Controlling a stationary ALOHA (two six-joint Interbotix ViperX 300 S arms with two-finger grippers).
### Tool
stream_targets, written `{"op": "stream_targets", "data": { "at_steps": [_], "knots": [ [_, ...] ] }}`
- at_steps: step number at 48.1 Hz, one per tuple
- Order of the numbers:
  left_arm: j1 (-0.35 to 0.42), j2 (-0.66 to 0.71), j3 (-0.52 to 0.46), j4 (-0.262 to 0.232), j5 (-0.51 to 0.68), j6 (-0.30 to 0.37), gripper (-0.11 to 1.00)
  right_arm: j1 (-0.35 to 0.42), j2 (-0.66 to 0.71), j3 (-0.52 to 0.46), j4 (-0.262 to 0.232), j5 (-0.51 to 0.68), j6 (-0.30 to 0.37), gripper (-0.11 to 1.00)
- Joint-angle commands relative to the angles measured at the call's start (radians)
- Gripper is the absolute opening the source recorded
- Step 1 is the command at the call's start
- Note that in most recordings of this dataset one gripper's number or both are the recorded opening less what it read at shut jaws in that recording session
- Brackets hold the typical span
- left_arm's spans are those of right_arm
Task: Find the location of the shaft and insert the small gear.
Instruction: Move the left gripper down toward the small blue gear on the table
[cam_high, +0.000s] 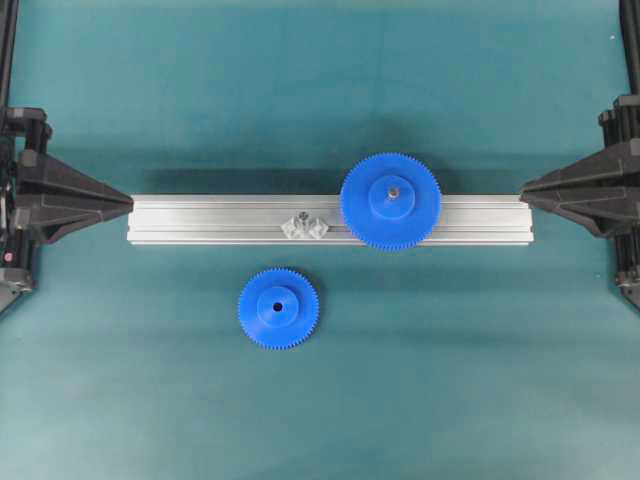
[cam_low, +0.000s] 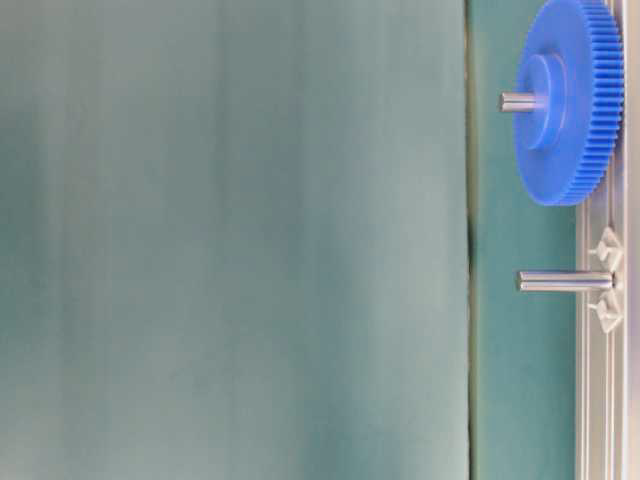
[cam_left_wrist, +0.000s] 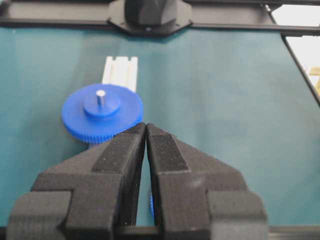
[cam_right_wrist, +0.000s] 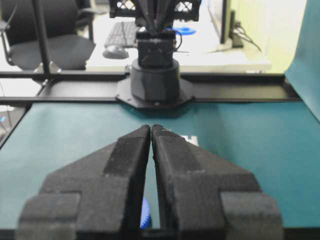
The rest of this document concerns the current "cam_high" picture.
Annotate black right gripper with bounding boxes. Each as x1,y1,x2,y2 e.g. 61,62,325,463
520,94,639,288

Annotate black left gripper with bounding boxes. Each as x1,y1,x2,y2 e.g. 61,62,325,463
1,107,134,293

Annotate small blue plastic gear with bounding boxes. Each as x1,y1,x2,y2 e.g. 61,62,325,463
237,268,320,350

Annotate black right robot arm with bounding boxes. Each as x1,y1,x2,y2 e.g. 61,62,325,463
520,1,639,305

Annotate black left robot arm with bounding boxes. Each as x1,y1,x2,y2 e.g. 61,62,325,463
1,1,134,309

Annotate large blue plastic gear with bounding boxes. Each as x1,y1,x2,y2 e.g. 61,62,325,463
340,152,442,251

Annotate silver aluminium extrusion rail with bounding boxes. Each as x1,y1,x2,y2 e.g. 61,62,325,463
127,194,534,246

